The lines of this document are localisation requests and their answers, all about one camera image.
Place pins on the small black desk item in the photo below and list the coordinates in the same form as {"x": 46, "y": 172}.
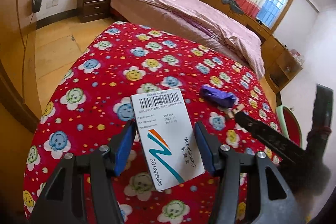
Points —
{"x": 259, "y": 20}

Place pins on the wooden wardrobe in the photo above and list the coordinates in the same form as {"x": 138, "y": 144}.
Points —
{"x": 13, "y": 43}

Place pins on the window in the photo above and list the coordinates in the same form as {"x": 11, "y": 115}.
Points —
{"x": 275, "y": 3}

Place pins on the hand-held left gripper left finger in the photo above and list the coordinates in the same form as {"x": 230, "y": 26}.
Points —
{"x": 124, "y": 150}

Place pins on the black charger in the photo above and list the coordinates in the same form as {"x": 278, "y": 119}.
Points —
{"x": 36, "y": 5}

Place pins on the red bin with green rim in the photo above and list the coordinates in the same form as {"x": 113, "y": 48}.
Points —
{"x": 291, "y": 124}

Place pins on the dark wooden nightstand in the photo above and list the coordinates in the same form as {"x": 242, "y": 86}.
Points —
{"x": 94, "y": 3}

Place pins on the wooden corner shelf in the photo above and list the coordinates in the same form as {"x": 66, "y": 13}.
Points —
{"x": 283, "y": 69}

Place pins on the wooden bed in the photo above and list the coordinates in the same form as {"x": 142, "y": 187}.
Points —
{"x": 147, "y": 7}

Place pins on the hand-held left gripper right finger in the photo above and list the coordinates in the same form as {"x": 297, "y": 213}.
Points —
{"x": 206, "y": 150}

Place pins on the white medicine box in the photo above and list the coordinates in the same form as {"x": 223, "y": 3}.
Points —
{"x": 168, "y": 140}

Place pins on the red floral cloth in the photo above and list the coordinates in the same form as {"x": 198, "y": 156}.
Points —
{"x": 99, "y": 87}

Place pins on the pink checked blanket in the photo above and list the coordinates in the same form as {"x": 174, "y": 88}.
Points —
{"x": 183, "y": 8}

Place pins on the grey clothes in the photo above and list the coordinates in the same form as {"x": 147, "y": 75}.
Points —
{"x": 231, "y": 2}

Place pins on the long wooden desk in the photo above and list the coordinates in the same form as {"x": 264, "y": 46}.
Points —
{"x": 262, "y": 32}

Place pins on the small items on shelf top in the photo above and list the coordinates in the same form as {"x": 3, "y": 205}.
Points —
{"x": 298, "y": 56}

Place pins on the wooden clothespin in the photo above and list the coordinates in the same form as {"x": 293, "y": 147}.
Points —
{"x": 233, "y": 111}

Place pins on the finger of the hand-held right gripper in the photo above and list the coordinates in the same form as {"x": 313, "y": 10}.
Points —
{"x": 260, "y": 132}

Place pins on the purple wrapper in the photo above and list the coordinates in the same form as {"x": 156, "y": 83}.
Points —
{"x": 216, "y": 95}

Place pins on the low white wall socket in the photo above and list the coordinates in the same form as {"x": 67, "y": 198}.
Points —
{"x": 52, "y": 3}

